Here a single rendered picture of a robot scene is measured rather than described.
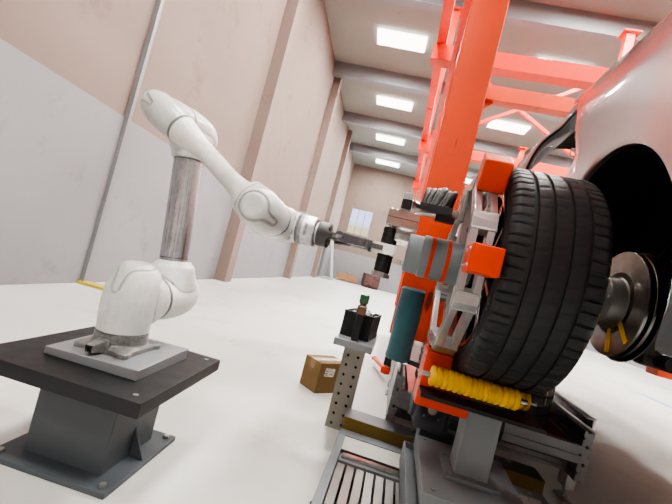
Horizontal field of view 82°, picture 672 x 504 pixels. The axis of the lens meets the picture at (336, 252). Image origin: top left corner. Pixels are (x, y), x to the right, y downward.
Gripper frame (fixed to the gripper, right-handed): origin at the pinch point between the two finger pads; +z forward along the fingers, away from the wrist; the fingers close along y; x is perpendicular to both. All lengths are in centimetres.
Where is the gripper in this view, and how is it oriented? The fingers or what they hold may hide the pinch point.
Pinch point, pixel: (384, 249)
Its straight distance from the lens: 112.9
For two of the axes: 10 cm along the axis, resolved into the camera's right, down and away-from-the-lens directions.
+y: -1.6, -0.8, -9.8
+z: 9.6, 2.4, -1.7
